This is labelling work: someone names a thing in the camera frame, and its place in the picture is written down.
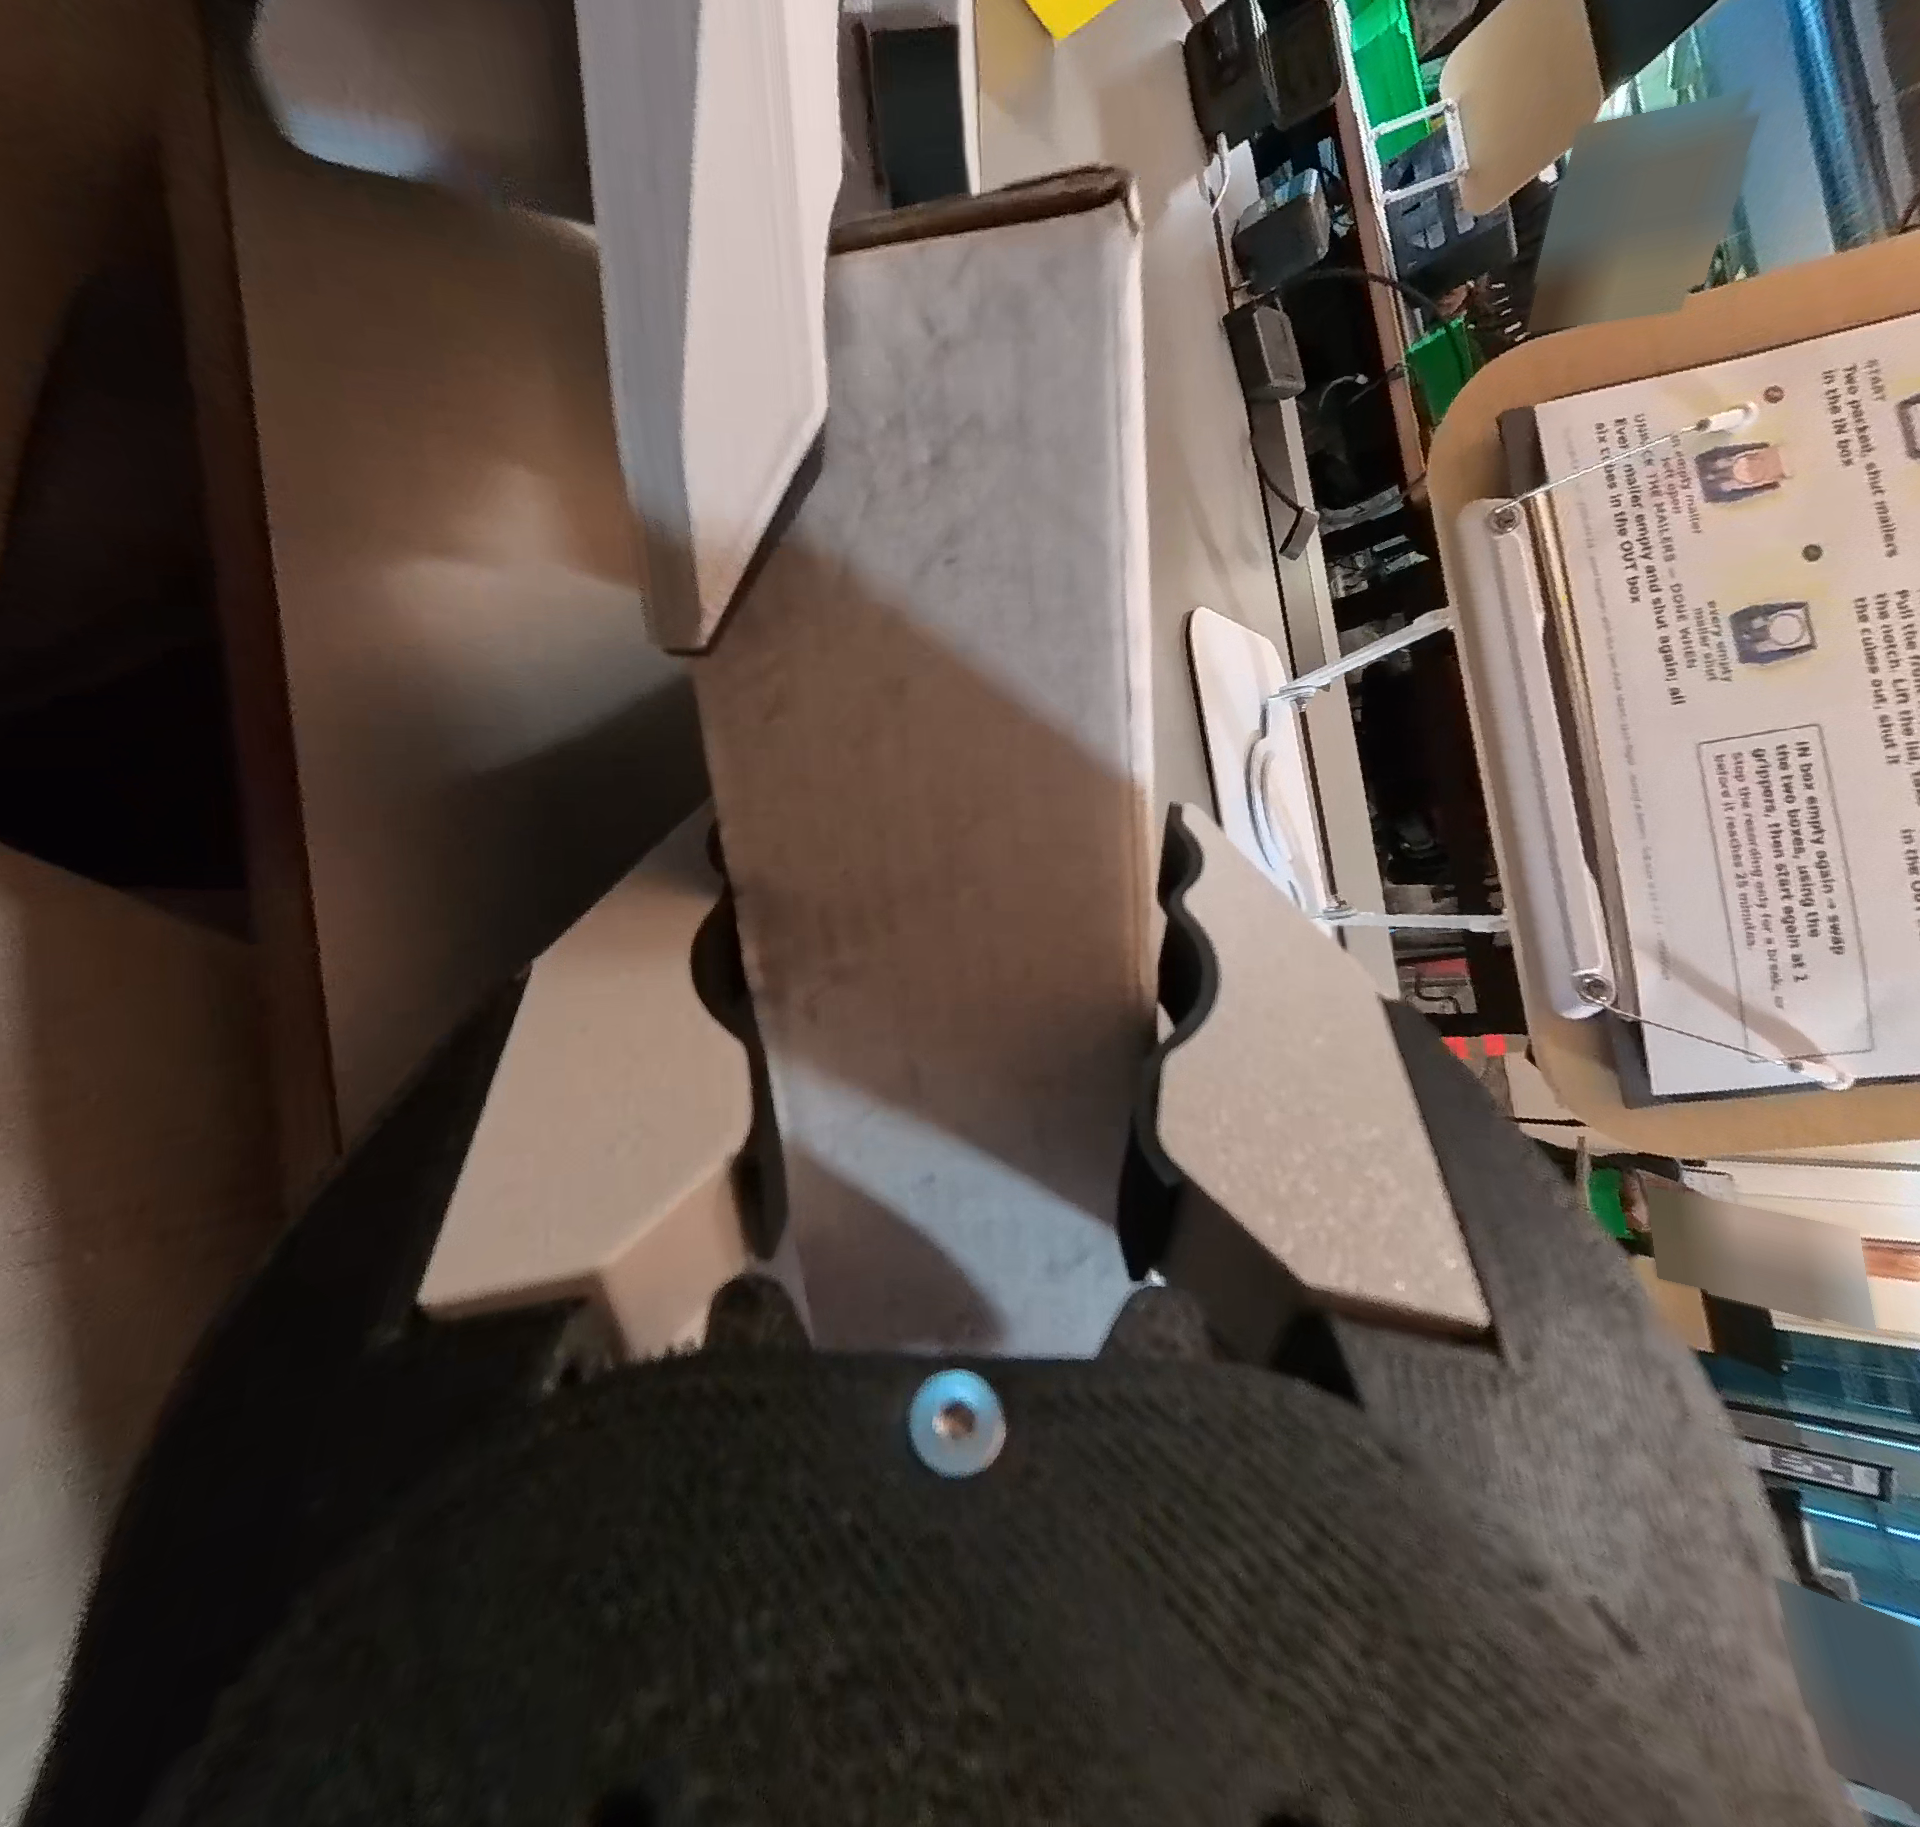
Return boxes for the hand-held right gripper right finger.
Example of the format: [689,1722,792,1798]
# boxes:
[1114,801,1494,1332]

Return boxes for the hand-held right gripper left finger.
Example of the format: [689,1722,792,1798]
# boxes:
[416,819,792,1320]

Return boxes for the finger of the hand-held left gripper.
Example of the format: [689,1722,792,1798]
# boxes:
[565,0,835,657]
[844,0,979,203]

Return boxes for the white cardboard mailer box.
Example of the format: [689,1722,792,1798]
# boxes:
[692,169,1159,1360]

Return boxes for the grey desk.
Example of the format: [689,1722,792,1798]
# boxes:
[210,0,1344,1362]

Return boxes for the black battery charger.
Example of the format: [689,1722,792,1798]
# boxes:
[1183,0,1344,141]

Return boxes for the black cube charger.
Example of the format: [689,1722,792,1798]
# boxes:
[1229,169,1338,283]

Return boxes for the black power adapter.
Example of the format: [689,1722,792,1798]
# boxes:
[1224,299,1303,403]

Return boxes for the white document stand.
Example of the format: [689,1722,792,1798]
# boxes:
[1187,603,1513,943]

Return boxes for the green plastic bin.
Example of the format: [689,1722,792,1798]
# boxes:
[1326,0,1441,133]

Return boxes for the person's tan trousers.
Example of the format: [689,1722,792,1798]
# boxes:
[0,0,339,1632]

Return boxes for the brown clipboard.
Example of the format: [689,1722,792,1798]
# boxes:
[1440,0,1584,209]

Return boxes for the instruction sheet on board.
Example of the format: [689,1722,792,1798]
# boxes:
[1423,229,1920,1161]

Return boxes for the black cable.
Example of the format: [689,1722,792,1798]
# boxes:
[1252,267,1441,557]

